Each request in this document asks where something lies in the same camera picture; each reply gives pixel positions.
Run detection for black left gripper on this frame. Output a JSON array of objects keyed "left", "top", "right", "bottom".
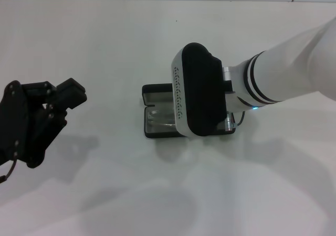
[{"left": 0, "top": 77, "right": 88, "bottom": 169}]

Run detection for black glasses case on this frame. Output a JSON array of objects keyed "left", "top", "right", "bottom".
[{"left": 141, "top": 83, "right": 236, "bottom": 139}]

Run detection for clear transparent glasses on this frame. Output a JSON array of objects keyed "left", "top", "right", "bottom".
[{"left": 146, "top": 106, "right": 180, "bottom": 128}]

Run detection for right silver connector plug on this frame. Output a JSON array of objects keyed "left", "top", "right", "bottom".
[{"left": 222, "top": 112, "right": 237, "bottom": 131}]

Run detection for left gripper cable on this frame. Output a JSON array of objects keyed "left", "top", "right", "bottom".
[{"left": 0, "top": 158, "right": 19, "bottom": 185}]

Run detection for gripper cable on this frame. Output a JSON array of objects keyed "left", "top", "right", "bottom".
[
  {"left": 0, "top": 158, "right": 19, "bottom": 185},
  {"left": 234, "top": 111, "right": 247, "bottom": 127}
]

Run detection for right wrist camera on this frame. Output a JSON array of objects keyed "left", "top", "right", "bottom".
[{"left": 171, "top": 41, "right": 228, "bottom": 138}]

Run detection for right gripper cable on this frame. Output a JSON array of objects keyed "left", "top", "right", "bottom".
[{"left": 234, "top": 111, "right": 247, "bottom": 127}]

